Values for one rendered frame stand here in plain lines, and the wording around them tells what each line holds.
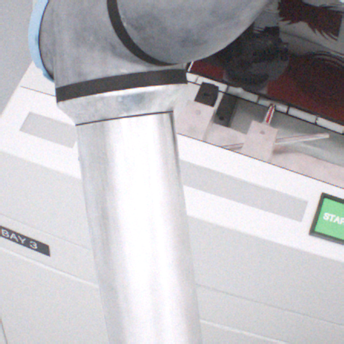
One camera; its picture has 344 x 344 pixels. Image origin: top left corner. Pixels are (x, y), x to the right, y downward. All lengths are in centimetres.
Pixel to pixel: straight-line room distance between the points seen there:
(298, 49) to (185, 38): 54
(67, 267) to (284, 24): 44
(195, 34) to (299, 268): 38
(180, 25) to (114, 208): 17
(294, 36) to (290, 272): 37
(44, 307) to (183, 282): 56
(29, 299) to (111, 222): 57
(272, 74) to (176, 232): 45
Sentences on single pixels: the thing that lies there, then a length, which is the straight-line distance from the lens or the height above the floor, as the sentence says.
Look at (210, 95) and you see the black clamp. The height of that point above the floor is 90.
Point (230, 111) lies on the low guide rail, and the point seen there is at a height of 85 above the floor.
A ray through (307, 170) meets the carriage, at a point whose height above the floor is 88.
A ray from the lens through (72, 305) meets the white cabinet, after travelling 134.
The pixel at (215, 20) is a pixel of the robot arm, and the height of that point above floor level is 129.
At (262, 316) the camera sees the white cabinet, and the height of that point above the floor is 78.
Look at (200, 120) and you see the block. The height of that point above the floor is 91.
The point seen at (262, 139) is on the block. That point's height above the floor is 91.
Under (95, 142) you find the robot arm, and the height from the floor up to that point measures 116.
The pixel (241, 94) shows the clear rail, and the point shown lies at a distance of 122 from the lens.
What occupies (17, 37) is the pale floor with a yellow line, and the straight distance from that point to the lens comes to 253.
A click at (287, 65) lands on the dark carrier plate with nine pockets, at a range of 127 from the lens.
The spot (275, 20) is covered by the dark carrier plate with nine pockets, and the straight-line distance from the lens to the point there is 133.
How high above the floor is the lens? 183
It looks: 54 degrees down
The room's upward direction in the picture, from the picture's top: 6 degrees clockwise
